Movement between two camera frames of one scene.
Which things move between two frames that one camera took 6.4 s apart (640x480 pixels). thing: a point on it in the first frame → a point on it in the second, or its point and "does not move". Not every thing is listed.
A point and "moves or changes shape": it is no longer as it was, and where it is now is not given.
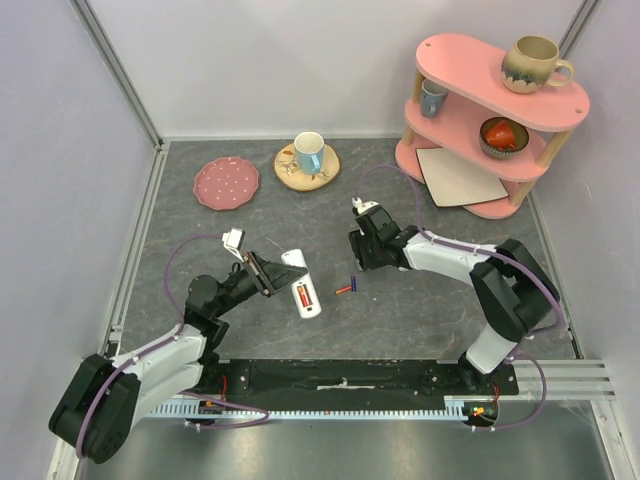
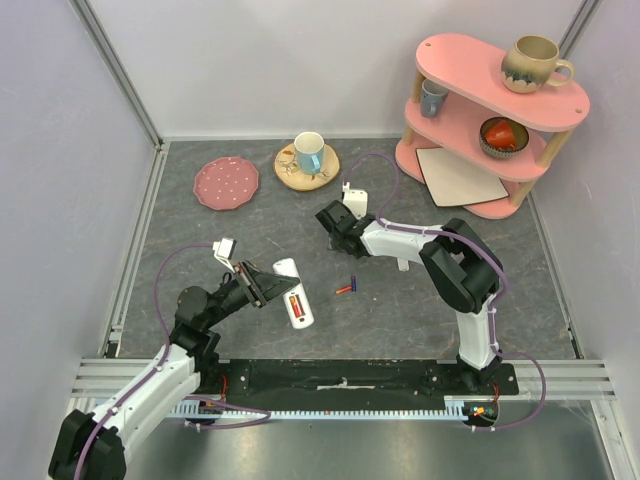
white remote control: x=304 y=299 moves or changes shape
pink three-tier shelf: x=462 y=103 does not move
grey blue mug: x=432 y=97 does not move
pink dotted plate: x=226 y=183 does not move
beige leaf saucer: x=287 y=173 does not move
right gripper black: x=360 y=248 → x=338 y=232
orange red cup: x=500 y=135 does not move
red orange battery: x=302 y=296 → x=295 y=306
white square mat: x=452 y=181 does not move
